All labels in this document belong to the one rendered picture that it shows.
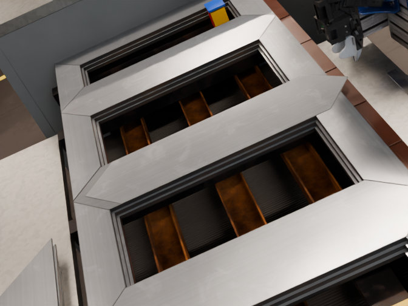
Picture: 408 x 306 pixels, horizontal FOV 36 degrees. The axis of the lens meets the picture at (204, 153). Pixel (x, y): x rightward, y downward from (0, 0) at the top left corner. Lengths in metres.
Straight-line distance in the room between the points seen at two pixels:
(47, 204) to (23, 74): 0.65
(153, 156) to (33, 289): 0.45
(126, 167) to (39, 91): 0.82
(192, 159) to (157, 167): 0.10
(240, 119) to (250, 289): 0.54
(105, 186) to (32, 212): 0.32
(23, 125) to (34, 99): 1.44
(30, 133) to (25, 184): 1.76
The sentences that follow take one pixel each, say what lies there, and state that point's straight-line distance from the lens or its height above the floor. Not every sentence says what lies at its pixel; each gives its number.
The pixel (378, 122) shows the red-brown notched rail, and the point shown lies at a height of 0.83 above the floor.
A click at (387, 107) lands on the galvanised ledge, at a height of 0.68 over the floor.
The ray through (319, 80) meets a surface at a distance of 1.70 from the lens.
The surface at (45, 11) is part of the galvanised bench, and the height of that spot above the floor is 1.02.
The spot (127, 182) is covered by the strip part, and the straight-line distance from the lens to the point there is 1.63.
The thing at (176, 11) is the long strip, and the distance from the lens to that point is 2.28.
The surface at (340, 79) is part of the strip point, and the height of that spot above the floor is 0.85.
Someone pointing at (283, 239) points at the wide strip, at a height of 0.85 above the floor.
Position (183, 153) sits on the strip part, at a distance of 1.63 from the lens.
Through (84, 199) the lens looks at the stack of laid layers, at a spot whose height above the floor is 0.85.
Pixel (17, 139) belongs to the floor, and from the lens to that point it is 3.79.
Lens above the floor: 1.84
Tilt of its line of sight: 38 degrees down
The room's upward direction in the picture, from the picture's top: 25 degrees counter-clockwise
